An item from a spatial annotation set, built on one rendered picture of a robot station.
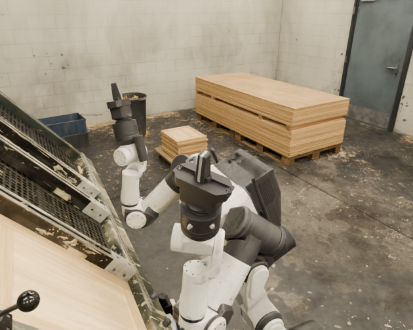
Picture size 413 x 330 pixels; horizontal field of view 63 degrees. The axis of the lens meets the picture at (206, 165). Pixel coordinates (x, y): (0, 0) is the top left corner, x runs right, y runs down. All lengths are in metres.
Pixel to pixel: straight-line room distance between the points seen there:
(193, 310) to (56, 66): 5.48
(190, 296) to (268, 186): 0.45
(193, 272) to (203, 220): 0.19
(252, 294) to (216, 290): 0.46
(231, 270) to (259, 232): 0.13
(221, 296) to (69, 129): 4.49
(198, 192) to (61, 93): 5.59
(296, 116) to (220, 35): 3.32
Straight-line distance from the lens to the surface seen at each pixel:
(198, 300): 0.87
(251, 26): 7.58
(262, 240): 0.96
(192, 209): 0.69
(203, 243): 0.76
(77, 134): 5.27
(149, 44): 6.46
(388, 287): 2.99
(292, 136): 4.37
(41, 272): 1.10
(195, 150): 4.29
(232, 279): 0.95
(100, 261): 1.36
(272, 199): 1.16
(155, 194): 1.34
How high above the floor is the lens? 1.89
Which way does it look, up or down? 25 degrees down
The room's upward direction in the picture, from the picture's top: straight up
